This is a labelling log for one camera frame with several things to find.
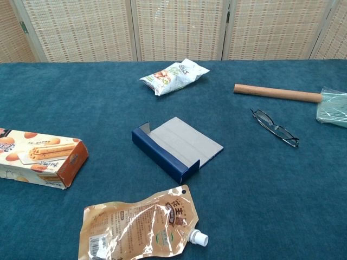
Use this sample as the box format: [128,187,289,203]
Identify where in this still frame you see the black framed eyeglasses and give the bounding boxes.
[250,108,300,148]

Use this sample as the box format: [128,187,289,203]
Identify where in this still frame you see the white green snack bag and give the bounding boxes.
[139,58,210,97]

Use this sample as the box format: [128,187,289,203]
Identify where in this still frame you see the blue velvet tablecloth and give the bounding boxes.
[0,58,347,260]

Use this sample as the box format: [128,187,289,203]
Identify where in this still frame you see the woven bamboo folding screen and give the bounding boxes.
[0,0,347,64]

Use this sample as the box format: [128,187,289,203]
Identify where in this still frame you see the brown spout pouch white cap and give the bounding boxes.
[78,184,210,260]

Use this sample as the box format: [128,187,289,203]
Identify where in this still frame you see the brown wooden rod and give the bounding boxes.
[233,83,322,104]

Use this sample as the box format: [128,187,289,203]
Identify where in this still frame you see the orange egg roll biscuit box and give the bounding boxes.
[0,127,89,190]

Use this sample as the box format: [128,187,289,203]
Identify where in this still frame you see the green plastic scoop in bag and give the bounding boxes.
[315,86,347,126]

